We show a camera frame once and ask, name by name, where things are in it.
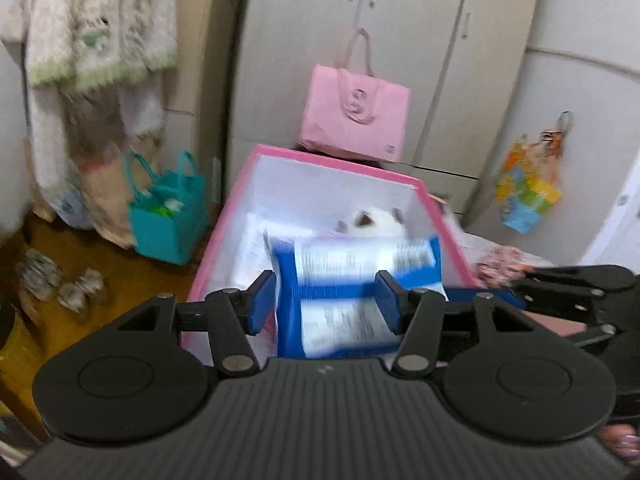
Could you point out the patterned slipper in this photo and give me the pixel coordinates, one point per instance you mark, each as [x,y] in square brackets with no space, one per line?
[82,290]
[40,275]

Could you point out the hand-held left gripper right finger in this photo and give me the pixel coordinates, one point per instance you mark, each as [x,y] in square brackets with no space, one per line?
[390,305]

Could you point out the blue and white packet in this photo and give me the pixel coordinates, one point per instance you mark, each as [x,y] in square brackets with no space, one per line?
[350,262]

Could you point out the brown paper bag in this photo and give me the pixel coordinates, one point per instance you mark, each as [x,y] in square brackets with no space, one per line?
[107,200]

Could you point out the white panda plush toy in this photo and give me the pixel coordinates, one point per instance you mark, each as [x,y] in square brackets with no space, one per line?
[375,222]

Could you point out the teal tote bag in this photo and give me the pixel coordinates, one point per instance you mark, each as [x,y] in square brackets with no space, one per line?
[167,220]

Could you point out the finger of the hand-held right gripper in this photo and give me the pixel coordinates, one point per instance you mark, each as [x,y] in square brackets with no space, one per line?
[575,290]
[595,336]

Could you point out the pink cardboard box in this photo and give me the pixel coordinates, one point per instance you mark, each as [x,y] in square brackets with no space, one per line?
[280,200]

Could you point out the person's right hand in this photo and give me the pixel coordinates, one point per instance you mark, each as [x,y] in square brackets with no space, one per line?
[622,442]

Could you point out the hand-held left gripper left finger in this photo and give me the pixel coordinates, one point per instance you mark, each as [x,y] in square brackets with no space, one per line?
[261,305]

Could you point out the fuzzy cream pajama jacket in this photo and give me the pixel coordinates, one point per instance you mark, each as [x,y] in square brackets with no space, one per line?
[100,25]

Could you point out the pink shopping bag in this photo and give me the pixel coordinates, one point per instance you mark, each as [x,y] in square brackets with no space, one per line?
[350,110]

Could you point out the beige wardrobe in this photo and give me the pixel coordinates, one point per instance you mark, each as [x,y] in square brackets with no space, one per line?
[310,60]

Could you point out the light blue bag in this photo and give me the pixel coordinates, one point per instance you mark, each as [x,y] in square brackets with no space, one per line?
[72,207]

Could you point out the floral cloth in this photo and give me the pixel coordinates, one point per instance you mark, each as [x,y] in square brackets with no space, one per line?
[500,267]

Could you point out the fuzzy cream pajama pants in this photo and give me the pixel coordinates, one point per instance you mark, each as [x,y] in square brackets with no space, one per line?
[50,135]

